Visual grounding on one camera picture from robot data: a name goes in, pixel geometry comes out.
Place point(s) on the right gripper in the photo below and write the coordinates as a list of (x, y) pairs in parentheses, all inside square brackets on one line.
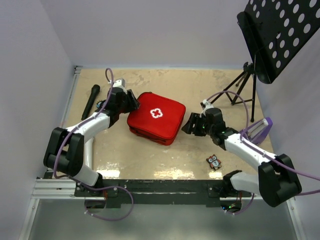
[(195, 118)]

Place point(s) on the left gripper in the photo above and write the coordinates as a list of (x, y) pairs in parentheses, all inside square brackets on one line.
[(133, 103)]

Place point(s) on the red medicine kit case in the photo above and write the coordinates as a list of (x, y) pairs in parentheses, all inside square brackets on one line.
[(157, 119)]

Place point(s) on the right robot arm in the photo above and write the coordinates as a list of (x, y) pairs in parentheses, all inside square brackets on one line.
[(275, 181)]

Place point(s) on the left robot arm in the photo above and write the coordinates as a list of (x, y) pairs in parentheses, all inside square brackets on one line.
[(65, 151)]

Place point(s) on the blue owl toy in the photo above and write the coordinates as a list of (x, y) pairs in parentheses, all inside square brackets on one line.
[(99, 104)]

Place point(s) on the black microphone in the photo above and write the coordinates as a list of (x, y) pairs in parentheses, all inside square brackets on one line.
[(95, 90)]

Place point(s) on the brown owl toy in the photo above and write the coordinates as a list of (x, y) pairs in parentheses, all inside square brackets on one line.
[(214, 162)]

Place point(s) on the purple box device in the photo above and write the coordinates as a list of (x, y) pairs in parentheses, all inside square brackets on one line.
[(258, 131)]

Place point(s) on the white microphone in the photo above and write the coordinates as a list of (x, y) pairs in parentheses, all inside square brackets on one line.
[(88, 153)]

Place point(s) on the black music stand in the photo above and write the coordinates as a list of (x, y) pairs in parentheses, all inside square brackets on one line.
[(274, 32)]

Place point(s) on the aluminium left rail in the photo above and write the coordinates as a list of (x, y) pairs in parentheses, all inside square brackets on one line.
[(77, 71)]

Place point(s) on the aluminium rail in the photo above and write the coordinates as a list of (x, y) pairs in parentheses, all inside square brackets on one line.
[(77, 71), (65, 189)]

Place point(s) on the aluminium front rail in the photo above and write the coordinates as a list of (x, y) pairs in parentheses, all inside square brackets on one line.
[(65, 189)]

